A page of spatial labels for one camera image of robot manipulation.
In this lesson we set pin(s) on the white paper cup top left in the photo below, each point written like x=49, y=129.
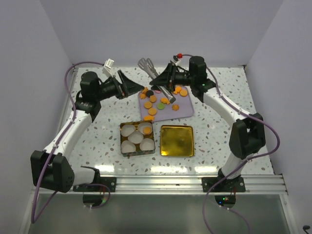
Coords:
x=127, y=129

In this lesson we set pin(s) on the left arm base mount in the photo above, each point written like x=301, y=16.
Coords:
x=98, y=193

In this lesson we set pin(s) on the orange flower cookie top left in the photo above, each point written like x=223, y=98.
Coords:
x=145, y=90

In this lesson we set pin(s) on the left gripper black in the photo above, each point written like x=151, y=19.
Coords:
x=127, y=87

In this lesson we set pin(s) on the green round cookie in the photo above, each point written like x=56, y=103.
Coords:
x=160, y=106

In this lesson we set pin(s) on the white paper cup bottom left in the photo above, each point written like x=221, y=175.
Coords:
x=127, y=147

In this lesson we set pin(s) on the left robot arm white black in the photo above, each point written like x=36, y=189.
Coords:
x=50, y=167

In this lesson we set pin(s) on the orange scalloped cookie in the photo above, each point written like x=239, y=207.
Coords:
x=153, y=99

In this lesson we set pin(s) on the white paper cup centre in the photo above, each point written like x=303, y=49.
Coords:
x=136, y=137

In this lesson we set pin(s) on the black round cookie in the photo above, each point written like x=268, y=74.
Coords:
x=149, y=93

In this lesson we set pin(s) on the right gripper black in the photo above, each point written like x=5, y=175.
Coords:
x=167, y=77

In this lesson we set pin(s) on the orange fish cookie centre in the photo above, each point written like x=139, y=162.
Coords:
x=165, y=101

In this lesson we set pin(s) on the aluminium front rail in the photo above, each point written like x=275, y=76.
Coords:
x=191, y=184

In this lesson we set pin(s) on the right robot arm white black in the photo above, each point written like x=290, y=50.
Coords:
x=247, y=130

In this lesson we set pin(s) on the orange fish cookie tray edge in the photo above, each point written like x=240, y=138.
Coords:
x=149, y=118

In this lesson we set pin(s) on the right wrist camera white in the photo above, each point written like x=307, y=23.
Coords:
x=176, y=60

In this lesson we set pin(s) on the swirl cookie tray right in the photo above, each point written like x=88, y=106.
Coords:
x=175, y=107

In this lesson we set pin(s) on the orange fish cookie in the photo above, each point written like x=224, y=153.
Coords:
x=165, y=101
x=177, y=90

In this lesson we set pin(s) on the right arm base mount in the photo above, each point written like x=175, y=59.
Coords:
x=227, y=189

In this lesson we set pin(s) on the white paper cup top right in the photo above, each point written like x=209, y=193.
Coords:
x=141, y=126

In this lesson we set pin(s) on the square cookie tin box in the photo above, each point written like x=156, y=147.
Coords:
x=138, y=152

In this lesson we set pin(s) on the white paper cup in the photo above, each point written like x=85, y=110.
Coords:
x=141, y=126
x=127, y=147
x=127, y=129
x=136, y=137
x=147, y=144

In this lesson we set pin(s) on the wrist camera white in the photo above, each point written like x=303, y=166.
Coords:
x=107, y=67
x=176, y=60

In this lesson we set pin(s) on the gold tin lid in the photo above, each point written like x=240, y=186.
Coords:
x=177, y=141

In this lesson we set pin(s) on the orange fish cookie top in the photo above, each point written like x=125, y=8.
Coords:
x=177, y=90

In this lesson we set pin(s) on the lavender plastic tray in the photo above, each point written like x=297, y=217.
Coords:
x=185, y=107

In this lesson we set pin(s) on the white paper cup bottom right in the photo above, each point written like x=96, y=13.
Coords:
x=147, y=144

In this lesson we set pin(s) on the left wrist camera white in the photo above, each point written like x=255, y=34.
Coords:
x=107, y=67

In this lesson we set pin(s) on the round orange cookie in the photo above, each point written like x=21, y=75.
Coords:
x=148, y=105
x=183, y=93
x=152, y=111

